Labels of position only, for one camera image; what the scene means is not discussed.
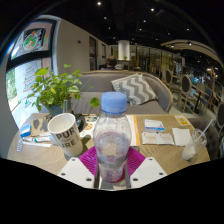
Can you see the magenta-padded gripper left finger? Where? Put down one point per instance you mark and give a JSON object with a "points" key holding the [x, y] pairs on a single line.
{"points": [[76, 171]]}

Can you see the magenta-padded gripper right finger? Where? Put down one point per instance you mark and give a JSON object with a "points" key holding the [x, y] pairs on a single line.
{"points": [[148, 171]]}

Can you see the clear water bottle blue cap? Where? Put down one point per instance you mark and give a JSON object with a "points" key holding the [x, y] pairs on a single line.
{"points": [[111, 140]]}

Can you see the white printed leaflet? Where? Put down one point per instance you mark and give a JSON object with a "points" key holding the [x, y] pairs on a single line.
{"points": [[156, 138]]}

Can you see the white printed mug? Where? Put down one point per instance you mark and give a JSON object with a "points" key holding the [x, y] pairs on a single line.
{"points": [[65, 135]]}

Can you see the white illustrated booklet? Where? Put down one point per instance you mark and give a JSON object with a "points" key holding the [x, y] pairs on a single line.
{"points": [[90, 128]]}

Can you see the clear plastic cup with straw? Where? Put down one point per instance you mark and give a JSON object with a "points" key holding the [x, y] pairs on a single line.
{"points": [[190, 151]]}

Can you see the small white blue packet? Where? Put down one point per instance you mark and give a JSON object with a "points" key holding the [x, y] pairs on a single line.
{"points": [[154, 125]]}

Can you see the white paper napkin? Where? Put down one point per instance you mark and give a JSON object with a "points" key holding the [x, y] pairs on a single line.
{"points": [[181, 136]]}

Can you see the white pen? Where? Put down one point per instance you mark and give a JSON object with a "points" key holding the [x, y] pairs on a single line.
{"points": [[36, 140]]}

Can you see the brown notebook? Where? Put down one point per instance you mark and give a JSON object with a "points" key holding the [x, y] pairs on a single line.
{"points": [[39, 126]]}

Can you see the yellow square card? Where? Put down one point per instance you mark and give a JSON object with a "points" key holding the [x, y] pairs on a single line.
{"points": [[182, 120]]}

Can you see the small blue box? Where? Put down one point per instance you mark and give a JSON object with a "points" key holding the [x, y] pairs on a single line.
{"points": [[25, 130]]}

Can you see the grey chevron pillow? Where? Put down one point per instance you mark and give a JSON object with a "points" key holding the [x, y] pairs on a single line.
{"points": [[135, 90]]}

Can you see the green potted plant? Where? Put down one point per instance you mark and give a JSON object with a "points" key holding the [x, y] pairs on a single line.
{"points": [[55, 90]]}

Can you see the grey curved sofa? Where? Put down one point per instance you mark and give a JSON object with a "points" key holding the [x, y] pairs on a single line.
{"points": [[100, 83]]}

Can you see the group of dining chairs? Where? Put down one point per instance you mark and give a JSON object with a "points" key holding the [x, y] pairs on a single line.
{"points": [[185, 86]]}

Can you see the window with colourful decals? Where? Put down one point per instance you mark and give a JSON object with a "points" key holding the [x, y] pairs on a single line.
{"points": [[28, 76]]}

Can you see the person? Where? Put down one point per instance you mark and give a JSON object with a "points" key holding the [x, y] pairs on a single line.
{"points": [[110, 63]]}

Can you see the white round pillar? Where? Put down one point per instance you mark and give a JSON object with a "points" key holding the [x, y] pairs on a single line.
{"points": [[124, 50]]}

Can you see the group of ceiling lights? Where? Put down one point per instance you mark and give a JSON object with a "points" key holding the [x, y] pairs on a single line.
{"points": [[152, 10]]}

